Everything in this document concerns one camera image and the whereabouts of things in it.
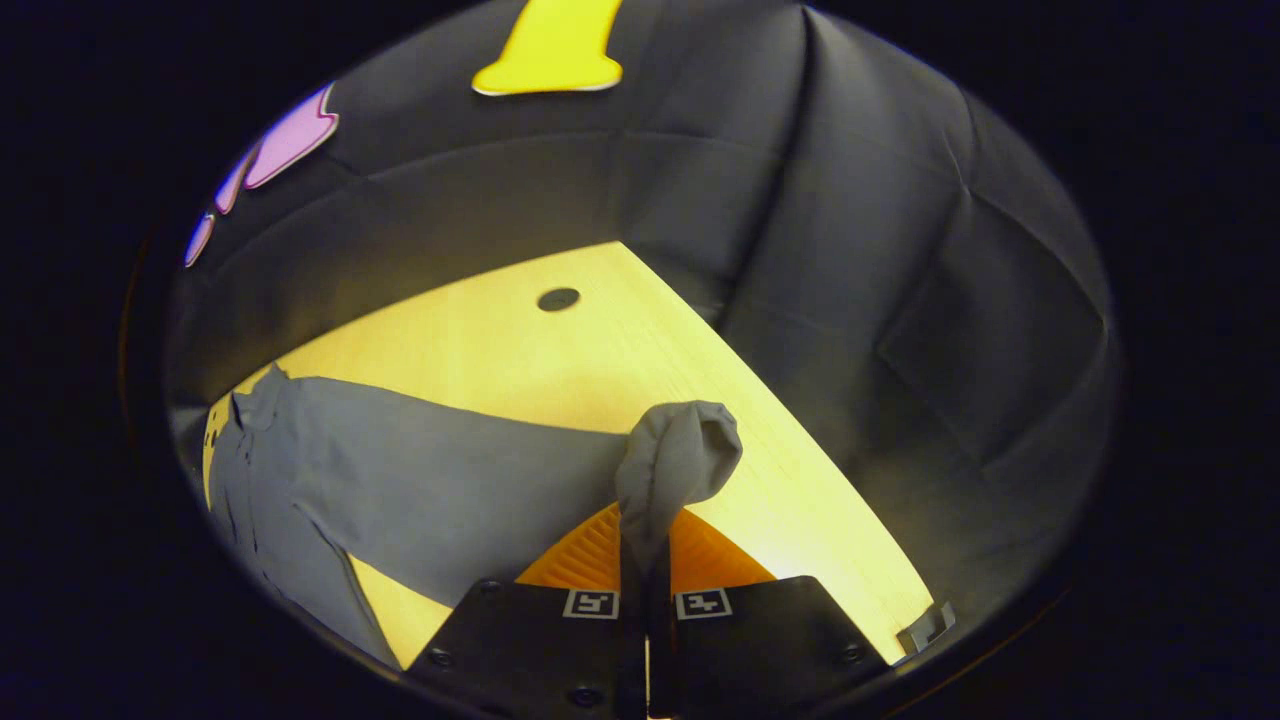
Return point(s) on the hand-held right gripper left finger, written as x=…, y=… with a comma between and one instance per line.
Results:
x=540, y=640

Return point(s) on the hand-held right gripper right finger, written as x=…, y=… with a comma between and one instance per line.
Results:
x=760, y=640

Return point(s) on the black backdrop cloth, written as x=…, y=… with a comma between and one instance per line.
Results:
x=850, y=300

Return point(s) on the grey button shirt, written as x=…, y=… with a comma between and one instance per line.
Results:
x=430, y=480

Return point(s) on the grey table corner bracket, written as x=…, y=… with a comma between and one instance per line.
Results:
x=925, y=628

